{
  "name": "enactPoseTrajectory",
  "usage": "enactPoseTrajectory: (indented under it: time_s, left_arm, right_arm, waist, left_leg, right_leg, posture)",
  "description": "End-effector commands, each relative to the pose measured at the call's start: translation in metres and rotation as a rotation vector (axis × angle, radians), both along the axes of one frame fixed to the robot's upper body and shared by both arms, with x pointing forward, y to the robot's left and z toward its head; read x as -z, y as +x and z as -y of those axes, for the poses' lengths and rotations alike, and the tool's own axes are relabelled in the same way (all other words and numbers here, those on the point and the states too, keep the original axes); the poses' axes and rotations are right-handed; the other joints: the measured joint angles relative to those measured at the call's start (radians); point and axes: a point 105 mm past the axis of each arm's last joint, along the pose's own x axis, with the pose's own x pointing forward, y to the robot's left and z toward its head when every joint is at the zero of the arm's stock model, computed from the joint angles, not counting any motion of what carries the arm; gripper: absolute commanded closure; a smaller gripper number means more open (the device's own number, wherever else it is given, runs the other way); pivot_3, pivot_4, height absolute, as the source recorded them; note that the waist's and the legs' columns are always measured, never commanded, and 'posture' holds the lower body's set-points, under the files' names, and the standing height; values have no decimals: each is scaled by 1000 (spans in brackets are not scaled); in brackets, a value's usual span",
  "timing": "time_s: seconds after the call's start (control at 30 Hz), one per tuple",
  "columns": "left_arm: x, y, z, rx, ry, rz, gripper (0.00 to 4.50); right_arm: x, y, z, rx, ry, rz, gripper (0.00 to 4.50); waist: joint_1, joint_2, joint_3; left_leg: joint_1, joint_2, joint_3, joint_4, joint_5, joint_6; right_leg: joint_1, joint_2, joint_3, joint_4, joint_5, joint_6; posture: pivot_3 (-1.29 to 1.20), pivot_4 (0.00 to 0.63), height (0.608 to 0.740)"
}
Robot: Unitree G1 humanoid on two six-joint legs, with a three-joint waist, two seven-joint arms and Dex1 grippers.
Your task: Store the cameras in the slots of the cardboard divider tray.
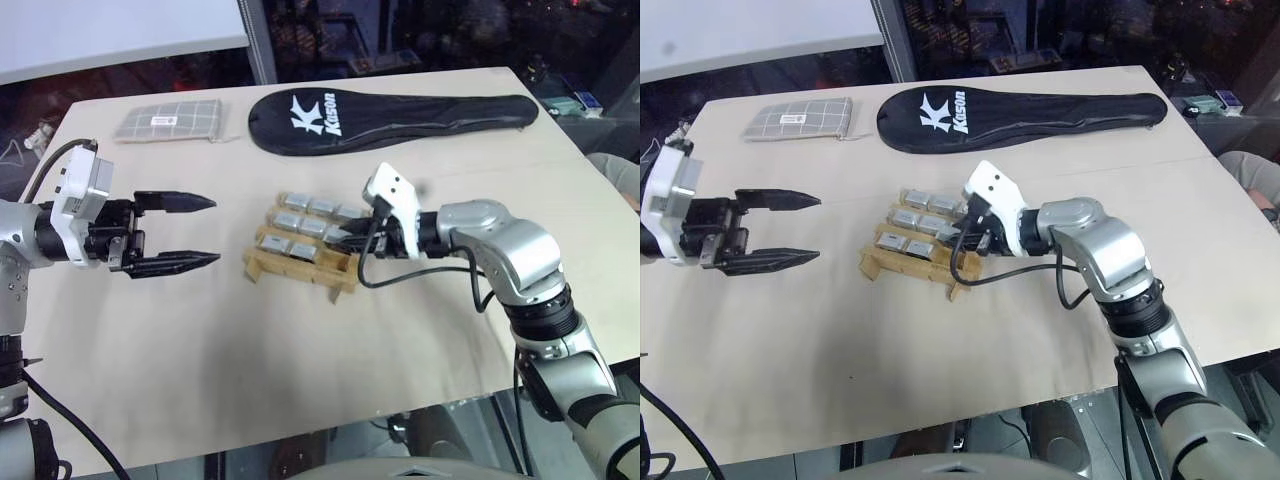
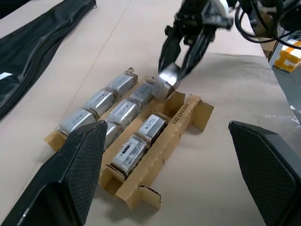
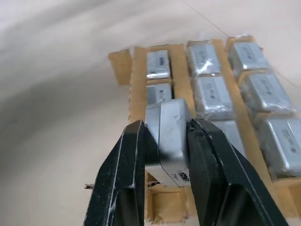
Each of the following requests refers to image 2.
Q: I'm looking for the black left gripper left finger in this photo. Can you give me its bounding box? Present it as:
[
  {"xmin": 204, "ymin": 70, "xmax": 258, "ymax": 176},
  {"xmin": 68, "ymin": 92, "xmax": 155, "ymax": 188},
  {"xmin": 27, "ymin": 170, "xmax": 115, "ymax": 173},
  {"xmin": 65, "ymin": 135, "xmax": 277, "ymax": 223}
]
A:
[{"xmin": 0, "ymin": 119, "xmax": 109, "ymax": 226}]

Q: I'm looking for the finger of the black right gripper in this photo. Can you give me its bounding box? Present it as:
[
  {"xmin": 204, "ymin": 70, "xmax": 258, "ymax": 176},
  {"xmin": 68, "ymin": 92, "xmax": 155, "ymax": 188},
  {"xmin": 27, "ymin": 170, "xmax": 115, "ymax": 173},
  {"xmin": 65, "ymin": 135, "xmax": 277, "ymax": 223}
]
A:
[
  {"xmin": 158, "ymin": 24, "xmax": 183, "ymax": 74},
  {"xmin": 180, "ymin": 25, "xmax": 217, "ymax": 80}
]

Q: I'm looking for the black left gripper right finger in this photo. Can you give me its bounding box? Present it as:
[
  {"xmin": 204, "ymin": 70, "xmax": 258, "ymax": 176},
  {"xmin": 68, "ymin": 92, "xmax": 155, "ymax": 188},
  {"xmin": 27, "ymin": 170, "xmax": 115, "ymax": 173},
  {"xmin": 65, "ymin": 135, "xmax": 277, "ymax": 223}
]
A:
[{"xmin": 228, "ymin": 120, "xmax": 301, "ymax": 226}]

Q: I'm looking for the brown cardboard piece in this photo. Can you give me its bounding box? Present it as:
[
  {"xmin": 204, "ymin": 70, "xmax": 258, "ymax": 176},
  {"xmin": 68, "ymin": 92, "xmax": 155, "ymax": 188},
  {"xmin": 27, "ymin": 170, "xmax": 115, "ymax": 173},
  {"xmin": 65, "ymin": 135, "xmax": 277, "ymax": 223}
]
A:
[{"xmin": 255, "ymin": 11, "xmax": 279, "ymax": 51}]

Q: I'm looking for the yellow and white box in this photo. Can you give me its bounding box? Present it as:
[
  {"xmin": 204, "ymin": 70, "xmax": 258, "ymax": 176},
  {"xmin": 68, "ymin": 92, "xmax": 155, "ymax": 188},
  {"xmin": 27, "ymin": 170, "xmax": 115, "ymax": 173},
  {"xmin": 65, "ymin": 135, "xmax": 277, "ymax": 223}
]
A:
[{"xmin": 274, "ymin": 41, "xmax": 301, "ymax": 73}]

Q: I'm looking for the brown cardboard tray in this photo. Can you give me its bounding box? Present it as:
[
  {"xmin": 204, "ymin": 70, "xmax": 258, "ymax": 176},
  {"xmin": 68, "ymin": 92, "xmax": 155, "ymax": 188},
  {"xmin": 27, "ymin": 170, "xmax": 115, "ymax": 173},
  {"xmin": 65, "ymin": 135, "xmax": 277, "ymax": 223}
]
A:
[{"xmin": 44, "ymin": 68, "xmax": 214, "ymax": 210}]

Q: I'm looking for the clear plastic wrap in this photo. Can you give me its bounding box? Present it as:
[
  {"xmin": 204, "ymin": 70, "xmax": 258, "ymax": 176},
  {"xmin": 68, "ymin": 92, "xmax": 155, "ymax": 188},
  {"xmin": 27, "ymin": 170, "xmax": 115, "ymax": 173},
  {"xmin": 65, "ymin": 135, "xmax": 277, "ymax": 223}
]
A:
[{"xmin": 290, "ymin": 103, "xmax": 301, "ymax": 123}]

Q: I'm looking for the long black zippered bag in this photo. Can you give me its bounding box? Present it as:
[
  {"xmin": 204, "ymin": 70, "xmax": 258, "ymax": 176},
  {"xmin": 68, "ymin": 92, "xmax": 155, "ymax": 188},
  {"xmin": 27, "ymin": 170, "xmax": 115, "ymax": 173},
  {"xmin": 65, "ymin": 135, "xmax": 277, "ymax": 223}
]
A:
[{"xmin": 0, "ymin": 0, "xmax": 97, "ymax": 121}]

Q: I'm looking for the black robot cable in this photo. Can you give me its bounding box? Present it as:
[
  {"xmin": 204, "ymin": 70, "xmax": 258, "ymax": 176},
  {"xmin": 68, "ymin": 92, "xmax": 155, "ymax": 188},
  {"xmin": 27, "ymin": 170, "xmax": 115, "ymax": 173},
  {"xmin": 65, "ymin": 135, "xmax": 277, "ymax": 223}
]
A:
[{"xmin": 234, "ymin": 0, "xmax": 301, "ymax": 50}]

